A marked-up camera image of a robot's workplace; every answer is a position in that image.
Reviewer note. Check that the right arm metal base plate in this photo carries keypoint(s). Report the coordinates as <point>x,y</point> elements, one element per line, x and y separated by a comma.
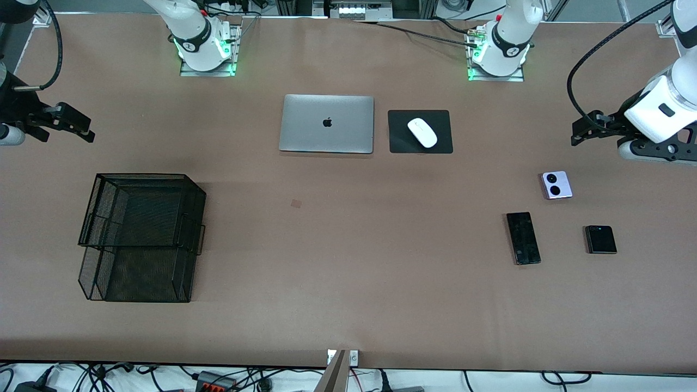
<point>209,72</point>

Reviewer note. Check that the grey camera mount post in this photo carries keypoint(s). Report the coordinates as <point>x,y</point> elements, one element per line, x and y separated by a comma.
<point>335,375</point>

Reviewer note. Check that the silver closed laptop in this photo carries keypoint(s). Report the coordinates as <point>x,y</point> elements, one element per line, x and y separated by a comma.
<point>326,124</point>

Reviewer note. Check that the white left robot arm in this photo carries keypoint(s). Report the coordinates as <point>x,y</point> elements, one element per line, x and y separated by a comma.
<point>661,109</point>

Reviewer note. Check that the black orange power strip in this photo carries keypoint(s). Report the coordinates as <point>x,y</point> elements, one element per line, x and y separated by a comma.
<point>216,381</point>

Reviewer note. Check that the black mouse pad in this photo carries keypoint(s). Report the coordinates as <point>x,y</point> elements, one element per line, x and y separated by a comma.
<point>403,139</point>

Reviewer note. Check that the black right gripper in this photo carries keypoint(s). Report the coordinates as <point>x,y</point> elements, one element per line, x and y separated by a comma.
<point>16,107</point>

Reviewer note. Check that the white computer mouse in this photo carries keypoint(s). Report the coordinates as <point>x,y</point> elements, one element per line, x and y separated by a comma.
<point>422,132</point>

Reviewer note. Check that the black mesh two-tier tray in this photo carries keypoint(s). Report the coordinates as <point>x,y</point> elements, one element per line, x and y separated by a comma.
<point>141,239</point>

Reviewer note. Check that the white connector box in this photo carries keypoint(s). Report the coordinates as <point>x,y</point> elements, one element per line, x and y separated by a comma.
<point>356,9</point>

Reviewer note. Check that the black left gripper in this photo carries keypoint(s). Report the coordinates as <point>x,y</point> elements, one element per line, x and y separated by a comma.
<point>619,120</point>

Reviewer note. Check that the long black smartphone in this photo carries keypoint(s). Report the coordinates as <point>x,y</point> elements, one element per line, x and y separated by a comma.
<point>523,238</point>

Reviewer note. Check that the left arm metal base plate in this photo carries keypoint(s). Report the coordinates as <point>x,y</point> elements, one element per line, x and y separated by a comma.
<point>514,77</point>

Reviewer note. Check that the purple flip phone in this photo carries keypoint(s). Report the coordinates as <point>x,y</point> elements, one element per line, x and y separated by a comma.
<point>556,185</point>

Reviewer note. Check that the black flip phone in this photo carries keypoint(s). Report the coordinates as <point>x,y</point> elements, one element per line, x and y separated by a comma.
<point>601,239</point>

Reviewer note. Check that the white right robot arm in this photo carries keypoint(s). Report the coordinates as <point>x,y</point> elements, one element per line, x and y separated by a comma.
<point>190,27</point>

